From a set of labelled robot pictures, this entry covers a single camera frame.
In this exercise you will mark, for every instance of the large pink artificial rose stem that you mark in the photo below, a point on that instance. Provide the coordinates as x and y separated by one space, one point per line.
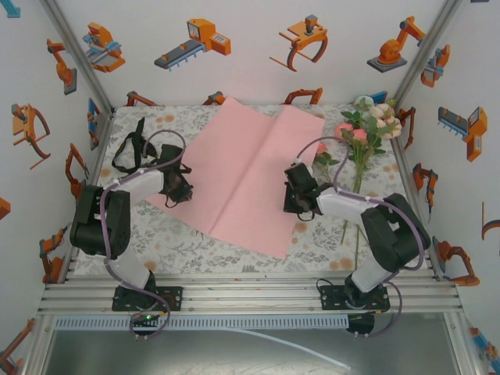
321 147

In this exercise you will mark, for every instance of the black ribbon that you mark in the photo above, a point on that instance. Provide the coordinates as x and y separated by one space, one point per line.
140 127

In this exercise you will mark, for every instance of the pink and purple wrapping paper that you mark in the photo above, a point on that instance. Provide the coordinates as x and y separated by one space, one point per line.
242 156

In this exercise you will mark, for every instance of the pink twin-bloom artificial rose stem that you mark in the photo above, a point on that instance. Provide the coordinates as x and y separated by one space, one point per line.
344 129

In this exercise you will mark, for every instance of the pink cream bud flower stem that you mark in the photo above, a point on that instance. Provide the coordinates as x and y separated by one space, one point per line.
378 111

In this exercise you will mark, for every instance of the cream white artificial rose stem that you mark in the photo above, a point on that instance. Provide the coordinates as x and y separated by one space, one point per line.
390 127

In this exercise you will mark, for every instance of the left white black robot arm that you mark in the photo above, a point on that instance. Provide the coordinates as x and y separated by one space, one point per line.
97 222

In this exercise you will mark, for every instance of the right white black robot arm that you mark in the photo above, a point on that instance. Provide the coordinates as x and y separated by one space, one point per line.
394 234

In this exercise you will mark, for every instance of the floral patterned tablecloth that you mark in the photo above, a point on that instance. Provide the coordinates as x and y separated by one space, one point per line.
312 261

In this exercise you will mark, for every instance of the aluminium profile mounting platform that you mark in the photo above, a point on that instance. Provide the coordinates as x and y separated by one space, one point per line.
254 297

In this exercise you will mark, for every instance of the black electronics board green LED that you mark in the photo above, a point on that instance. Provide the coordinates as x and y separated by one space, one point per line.
146 320

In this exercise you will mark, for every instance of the aluminium side rail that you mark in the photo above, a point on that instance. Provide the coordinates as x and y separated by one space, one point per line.
95 172
403 156

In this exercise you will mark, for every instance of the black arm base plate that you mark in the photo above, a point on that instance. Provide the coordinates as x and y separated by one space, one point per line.
176 298
330 298

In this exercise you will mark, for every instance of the aluminium frame post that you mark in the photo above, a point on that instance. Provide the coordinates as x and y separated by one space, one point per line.
433 37
99 91

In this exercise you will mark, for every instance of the orange conveyor machine wall sticker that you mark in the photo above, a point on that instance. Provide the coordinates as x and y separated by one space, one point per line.
476 129
203 35

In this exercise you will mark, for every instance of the orange milling machine wall sticker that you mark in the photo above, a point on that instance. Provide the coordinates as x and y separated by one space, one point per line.
433 76
103 47

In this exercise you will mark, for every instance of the orange claw gripper wall sticker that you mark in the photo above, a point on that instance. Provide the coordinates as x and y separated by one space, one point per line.
29 121
308 35

